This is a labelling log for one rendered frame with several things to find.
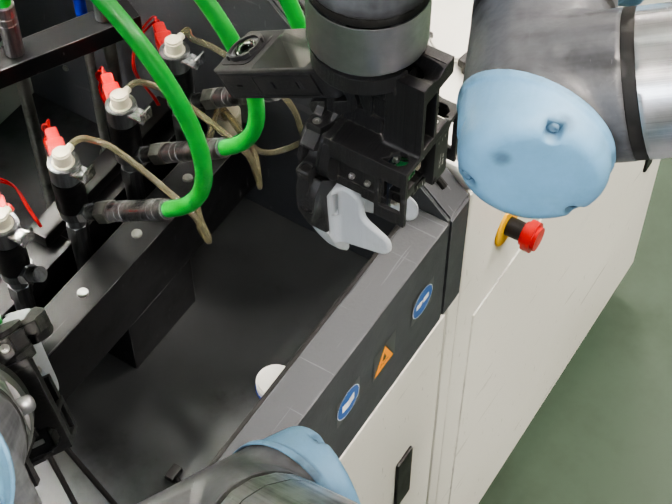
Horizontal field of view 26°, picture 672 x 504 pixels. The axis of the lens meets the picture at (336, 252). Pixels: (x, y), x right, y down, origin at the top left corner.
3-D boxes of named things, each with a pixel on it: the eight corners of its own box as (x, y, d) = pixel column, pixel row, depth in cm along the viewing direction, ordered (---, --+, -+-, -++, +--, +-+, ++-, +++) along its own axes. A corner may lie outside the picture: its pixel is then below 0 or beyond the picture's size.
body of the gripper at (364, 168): (400, 238, 94) (407, 110, 85) (289, 184, 97) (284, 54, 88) (458, 163, 98) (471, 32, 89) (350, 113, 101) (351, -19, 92)
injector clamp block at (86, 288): (59, 460, 137) (33, 372, 125) (-22, 411, 140) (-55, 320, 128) (262, 223, 155) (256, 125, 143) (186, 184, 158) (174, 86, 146)
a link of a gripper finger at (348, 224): (379, 302, 103) (383, 219, 95) (309, 266, 105) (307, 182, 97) (402, 272, 104) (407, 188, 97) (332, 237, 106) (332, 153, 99)
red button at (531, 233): (525, 270, 158) (530, 240, 154) (492, 254, 159) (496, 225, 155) (547, 238, 161) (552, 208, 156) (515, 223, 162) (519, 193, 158)
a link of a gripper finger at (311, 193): (316, 247, 100) (314, 162, 93) (297, 237, 100) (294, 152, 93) (352, 202, 102) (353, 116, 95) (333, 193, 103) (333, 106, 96)
